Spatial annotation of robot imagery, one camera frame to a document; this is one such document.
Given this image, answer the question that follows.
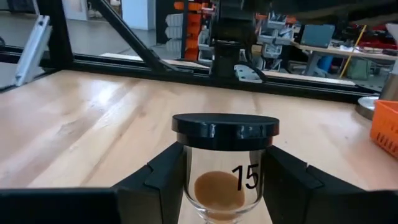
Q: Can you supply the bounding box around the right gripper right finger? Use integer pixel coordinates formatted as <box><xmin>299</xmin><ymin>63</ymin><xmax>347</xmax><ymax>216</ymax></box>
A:
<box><xmin>263</xmin><ymin>145</ymin><xmax>364</xmax><ymax>224</ymax></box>

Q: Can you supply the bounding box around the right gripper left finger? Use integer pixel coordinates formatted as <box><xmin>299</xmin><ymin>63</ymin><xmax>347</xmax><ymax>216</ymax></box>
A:
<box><xmin>112</xmin><ymin>141</ymin><xmax>187</xmax><ymax>224</ymax></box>

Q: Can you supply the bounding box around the white flood light bulb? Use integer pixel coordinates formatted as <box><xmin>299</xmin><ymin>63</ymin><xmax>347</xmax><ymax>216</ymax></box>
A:
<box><xmin>355</xmin><ymin>23</ymin><xmax>398</xmax><ymax>121</ymax></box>

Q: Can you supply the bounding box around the orange plastic basket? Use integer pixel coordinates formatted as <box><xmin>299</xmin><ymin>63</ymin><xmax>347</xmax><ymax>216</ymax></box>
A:
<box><xmin>369</xmin><ymin>99</ymin><xmax>398</xmax><ymax>159</ymax></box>

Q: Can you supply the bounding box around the wooden background table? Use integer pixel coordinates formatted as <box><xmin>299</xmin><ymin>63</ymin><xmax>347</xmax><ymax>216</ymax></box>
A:
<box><xmin>290</xmin><ymin>42</ymin><xmax>398</xmax><ymax>77</ymax></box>

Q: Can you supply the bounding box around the grey open laptop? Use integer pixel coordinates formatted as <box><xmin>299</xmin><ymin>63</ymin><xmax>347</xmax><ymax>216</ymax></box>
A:
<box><xmin>300</xmin><ymin>24</ymin><xmax>336</xmax><ymax>49</ymax></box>

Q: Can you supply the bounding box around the orange background container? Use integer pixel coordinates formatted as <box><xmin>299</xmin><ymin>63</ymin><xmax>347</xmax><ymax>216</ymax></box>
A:
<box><xmin>173</xmin><ymin>1</ymin><xmax>205</xmax><ymax>62</ymax></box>

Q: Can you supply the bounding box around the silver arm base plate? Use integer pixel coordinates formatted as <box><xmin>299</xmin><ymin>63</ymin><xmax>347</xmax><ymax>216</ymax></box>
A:
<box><xmin>233</xmin><ymin>63</ymin><xmax>264</xmax><ymax>83</ymax></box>

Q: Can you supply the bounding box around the black aluminium table frame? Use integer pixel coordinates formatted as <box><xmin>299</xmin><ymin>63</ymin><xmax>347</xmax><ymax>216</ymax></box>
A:
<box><xmin>0</xmin><ymin>0</ymin><xmax>380</xmax><ymax>103</ymax></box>

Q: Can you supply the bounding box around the yellow broom handle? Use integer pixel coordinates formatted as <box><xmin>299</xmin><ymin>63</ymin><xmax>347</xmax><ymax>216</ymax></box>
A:
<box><xmin>338</xmin><ymin>24</ymin><xmax>368</xmax><ymax>78</ymax></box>

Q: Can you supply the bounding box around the silver aluminium extrusion post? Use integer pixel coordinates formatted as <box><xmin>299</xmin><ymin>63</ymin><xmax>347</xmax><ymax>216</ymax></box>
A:
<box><xmin>14</xmin><ymin>14</ymin><xmax>52</xmax><ymax>87</ymax></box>

